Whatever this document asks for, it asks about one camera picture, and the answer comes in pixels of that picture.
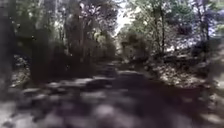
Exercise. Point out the grey asphalt road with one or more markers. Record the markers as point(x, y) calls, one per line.
point(113, 100)

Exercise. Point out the leaf-covered earth bank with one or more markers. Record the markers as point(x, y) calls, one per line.
point(20, 73)
point(180, 70)

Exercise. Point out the wood of trees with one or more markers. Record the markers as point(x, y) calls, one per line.
point(83, 33)

